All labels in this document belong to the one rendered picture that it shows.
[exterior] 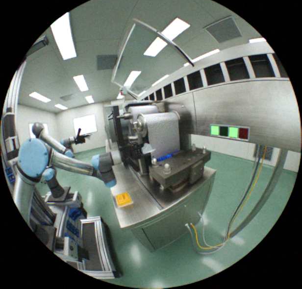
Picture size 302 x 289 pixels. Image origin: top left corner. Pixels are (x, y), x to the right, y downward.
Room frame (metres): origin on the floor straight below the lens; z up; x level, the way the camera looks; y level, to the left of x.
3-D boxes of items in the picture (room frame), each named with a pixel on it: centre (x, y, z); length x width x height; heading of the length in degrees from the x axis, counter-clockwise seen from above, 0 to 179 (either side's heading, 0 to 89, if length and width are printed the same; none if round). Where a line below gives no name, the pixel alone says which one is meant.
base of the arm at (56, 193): (0.36, 0.89, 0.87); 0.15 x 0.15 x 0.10
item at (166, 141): (0.58, -0.09, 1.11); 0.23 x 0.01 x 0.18; 116
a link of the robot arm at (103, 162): (0.41, 0.26, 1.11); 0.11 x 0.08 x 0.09; 116
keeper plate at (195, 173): (0.42, -0.23, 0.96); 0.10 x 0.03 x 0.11; 116
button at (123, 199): (0.34, 0.18, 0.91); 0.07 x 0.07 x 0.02; 26
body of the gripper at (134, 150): (0.48, 0.12, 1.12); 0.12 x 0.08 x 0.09; 116
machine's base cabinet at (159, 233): (1.45, 0.41, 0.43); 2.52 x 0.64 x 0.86; 26
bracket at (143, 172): (0.60, 0.10, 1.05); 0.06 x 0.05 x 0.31; 116
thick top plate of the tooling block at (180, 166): (0.49, -0.18, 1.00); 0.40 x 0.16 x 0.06; 116
